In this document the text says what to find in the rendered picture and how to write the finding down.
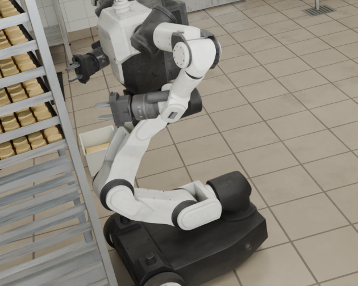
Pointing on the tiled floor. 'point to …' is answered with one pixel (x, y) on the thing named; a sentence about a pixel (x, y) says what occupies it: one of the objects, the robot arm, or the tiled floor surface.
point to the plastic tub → (96, 147)
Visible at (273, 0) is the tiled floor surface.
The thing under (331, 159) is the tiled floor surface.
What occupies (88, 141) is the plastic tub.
